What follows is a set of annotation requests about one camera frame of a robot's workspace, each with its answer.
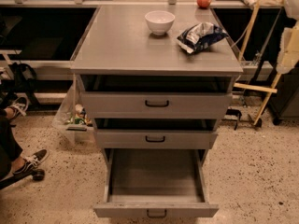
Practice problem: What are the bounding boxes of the black chair caster wheel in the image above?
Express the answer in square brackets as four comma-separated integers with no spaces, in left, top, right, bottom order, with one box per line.
[32,169,45,181]

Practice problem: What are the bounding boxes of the grey drawer cabinet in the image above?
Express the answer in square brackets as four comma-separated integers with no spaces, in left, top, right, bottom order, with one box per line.
[69,4,243,166]

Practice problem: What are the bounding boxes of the grey middle drawer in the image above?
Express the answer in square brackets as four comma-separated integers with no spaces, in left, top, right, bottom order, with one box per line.
[95,118,217,149]

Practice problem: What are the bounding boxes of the grey top drawer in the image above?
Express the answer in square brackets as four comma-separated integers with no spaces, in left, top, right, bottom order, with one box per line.
[77,75,232,119]

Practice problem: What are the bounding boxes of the grey bottom drawer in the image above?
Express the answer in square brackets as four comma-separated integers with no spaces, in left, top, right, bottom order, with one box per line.
[94,148,219,218]

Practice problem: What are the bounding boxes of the grey drawer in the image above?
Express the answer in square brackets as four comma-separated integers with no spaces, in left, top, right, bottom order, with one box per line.
[77,75,232,119]
[94,148,219,218]
[95,118,217,149]

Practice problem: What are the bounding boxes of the clear plastic storage bin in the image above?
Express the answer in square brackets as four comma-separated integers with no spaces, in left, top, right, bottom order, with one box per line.
[52,85,94,144]

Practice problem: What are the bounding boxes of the black sneaker upper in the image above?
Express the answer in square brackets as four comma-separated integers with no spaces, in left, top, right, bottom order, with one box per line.
[7,97,28,120]

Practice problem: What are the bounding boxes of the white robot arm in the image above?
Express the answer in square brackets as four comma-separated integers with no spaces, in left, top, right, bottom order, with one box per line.
[260,0,299,74]

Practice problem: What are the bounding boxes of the black trouser leg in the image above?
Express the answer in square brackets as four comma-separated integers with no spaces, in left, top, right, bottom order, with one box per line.
[0,109,24,178]

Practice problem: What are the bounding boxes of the wooden easel frame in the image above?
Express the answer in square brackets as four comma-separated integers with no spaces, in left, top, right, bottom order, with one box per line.
[234,0,281,128]

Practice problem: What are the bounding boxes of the black sneaker lower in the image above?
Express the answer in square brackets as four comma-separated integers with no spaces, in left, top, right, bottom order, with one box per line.
[12,149,49,175]

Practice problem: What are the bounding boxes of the white ceramic bowl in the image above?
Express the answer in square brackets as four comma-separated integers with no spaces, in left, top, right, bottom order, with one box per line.
[145,10,175,35]

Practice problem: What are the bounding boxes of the black sneaker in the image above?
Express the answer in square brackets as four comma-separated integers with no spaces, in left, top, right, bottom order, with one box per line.
[12,149,49,175]
[7,97,28,120]

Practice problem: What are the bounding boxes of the blue chip bag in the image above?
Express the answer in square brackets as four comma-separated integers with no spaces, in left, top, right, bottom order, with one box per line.
[177,21,228,54]

